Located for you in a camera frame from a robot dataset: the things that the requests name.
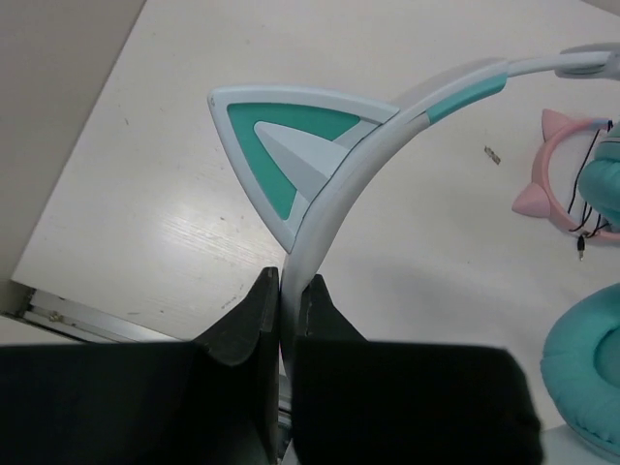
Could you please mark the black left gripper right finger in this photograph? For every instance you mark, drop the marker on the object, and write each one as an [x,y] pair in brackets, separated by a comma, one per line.
[320,319]

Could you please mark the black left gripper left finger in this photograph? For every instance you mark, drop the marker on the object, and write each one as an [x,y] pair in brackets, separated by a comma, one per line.
[250,329]

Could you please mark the teal cat-ear headphones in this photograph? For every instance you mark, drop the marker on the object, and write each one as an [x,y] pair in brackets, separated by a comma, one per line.
[491,337]

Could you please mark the pink blue cat-ear headphones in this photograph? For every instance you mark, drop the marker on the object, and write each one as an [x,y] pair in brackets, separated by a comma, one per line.
[574,181]

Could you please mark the small brown debris piece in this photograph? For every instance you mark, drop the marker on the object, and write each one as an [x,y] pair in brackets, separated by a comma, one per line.
[492,155]

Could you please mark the aluminium front rail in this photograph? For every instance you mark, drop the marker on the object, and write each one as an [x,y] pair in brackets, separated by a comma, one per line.
[70,320]

